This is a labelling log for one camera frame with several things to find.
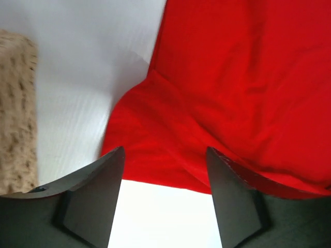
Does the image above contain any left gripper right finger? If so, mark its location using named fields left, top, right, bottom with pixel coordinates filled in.
left=206, top=147, right=330, bottom=247

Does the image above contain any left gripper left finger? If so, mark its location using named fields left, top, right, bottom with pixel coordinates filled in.
left=1, top=147, right=125, bottom=248

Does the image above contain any red t shirt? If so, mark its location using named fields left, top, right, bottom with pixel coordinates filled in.
left=101, top=1, right=330, bottom=199

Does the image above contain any wicker basket with cloth liner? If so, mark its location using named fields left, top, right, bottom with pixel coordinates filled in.
left=1, top=29, right=38, bottom=195

